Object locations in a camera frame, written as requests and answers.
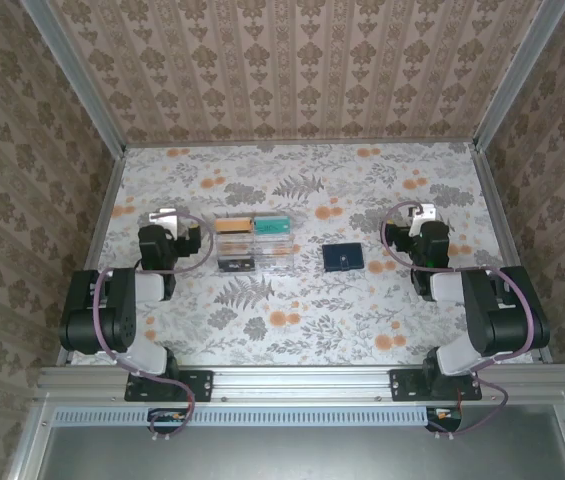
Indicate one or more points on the navy blue card holder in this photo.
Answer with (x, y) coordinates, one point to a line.
(343, 257)

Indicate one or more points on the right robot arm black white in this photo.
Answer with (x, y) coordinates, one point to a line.
(507, 320)

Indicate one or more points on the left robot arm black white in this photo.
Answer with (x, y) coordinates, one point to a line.
(79, 325)

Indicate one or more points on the orange card with brown stripe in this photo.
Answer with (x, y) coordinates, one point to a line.
(234, 225)

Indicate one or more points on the black card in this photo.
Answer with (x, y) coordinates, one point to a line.
(236, 264)

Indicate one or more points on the teal card with dark print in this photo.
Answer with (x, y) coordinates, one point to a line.
(272, 226)

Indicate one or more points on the clear acrylic card organizer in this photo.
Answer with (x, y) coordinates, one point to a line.
(277, 250)

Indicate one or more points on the grey metal sheet panel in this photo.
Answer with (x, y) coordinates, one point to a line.
(312, 455)

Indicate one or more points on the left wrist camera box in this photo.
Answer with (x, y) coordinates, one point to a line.
(162, 217)

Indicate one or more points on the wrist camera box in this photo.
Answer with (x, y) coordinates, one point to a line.
(162, 217)
(424, 212)

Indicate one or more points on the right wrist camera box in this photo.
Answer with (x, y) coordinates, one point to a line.
(424, 212)

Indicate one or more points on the aluminium side rail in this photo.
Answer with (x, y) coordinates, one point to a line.
(106, 210)
(497, 210)

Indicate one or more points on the aluminium back rail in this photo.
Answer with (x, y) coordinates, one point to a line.
(302, 144)

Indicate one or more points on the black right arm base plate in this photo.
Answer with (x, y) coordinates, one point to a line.
(402, 385)

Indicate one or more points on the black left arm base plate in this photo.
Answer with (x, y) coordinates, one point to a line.
(202, 385)

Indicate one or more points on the aluminium front frame rail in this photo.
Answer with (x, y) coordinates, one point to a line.
(302, 382)

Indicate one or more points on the aluminium corner post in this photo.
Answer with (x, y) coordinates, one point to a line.
(518, 75)
(77, 75)

